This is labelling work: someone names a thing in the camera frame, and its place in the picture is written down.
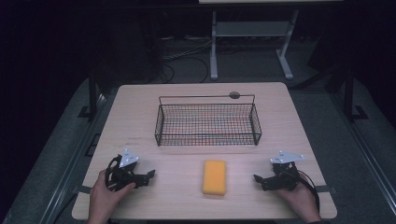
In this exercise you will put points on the person's right hand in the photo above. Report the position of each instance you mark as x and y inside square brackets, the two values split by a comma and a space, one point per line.
[299, 196]

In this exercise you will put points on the yellow sponge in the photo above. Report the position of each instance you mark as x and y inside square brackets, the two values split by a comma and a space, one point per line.
[214, 177]

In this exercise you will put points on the person's left hand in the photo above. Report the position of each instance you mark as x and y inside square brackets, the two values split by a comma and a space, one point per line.
[104, 196]

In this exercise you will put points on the black upright post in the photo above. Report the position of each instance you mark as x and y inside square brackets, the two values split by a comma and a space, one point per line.
[92, 93]
[348, 93]

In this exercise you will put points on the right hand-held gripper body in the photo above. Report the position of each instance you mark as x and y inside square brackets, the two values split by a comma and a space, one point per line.
[285, 174]

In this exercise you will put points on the aluminium floor rail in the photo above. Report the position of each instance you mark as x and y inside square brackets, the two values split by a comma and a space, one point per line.
[74, 161]
[367, 155]

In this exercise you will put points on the dark round table grommet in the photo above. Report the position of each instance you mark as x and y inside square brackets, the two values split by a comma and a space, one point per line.
[234, 95]

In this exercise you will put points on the white metal stand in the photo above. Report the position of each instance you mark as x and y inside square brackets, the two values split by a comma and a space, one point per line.
[249, 29]

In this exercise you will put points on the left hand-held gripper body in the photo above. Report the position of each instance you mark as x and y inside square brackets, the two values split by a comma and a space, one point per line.
[126, 168]

